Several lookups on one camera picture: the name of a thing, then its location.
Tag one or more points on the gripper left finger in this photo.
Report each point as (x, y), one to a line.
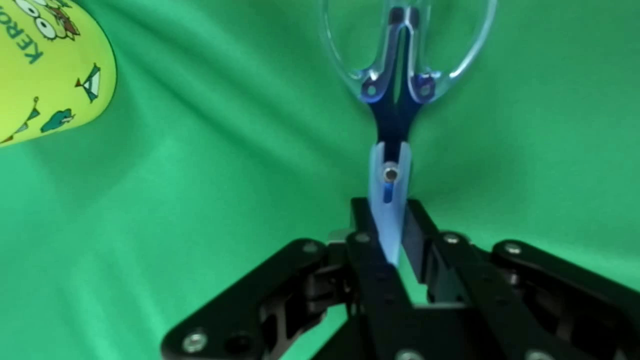
(280, 295)

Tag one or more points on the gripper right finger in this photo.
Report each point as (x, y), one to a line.
(500, 290)

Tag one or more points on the yellow printed cup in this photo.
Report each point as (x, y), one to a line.
(47, 75)

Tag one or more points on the green cloth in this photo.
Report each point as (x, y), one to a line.
(200, 200)

